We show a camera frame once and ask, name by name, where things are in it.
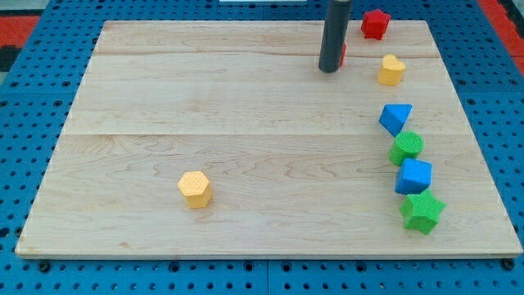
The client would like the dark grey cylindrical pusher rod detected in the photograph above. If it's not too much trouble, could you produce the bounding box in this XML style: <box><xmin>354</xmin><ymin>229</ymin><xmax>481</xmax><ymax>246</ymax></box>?
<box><xmin>318</xmin><ymin>0</ymin><xmax>353</xmax><ymax>73</ymax></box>

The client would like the red circle block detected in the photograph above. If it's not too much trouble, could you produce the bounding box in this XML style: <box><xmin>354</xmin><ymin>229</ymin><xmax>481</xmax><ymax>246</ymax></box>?
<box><xmin>338</xmin><ymin>43</ymin><xmax>347</xmax><ymax>69</ymax></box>

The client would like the green cylinder block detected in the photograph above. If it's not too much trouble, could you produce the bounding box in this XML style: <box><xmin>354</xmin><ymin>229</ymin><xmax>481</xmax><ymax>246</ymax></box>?
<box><xmin>388</xmin><ymin>131</ymin><xmax>425</xmax><ymax>166</ymax></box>

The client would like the yellow hexagon block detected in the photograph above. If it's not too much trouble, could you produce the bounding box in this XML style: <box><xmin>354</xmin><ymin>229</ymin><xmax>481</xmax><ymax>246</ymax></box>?
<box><xmin>178</xmin><ymin>171</ymin><xmax>212</xmax><ymax>209</ymax></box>

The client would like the green star block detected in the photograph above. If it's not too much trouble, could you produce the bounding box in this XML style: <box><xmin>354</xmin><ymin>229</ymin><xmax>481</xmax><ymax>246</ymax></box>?
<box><xmin>400</xmin><ymin>188</ymin><xmax>446</xmax><ymax>234</ymax></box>

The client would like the blue cube block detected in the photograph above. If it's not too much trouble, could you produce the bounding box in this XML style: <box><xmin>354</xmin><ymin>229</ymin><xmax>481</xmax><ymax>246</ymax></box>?
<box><xmin>395</xmin><ymin>158</ymin><xmax>432</xmax><ymax>195</ymax></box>

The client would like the light wooden board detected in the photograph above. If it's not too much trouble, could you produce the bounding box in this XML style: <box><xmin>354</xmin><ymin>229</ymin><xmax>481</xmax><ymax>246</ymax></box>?
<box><xmin>16</xmin><ymin>20</ymin><xmax>522</xmax><ymax>260</ymax></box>

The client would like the blue triangle block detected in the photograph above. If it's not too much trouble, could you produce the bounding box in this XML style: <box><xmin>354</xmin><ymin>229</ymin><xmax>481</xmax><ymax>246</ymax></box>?
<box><xmin>378</xmin><ymin>104</ymin><xmax>413</xmax><ymax>137</ymax></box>

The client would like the yellow heart block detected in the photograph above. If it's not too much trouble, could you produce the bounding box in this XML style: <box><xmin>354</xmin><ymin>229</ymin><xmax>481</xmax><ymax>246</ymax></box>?
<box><xmin>377</xmin><ymin>54</ymin><xmax>406</xmax><ymax>86</ymax></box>

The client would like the red star block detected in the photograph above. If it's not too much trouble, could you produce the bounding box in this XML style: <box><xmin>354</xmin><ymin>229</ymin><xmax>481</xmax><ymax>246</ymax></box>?
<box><xmin>361</xmin><ymin>9</ymin><xmax>391</xmax><ymax>40</ymax></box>

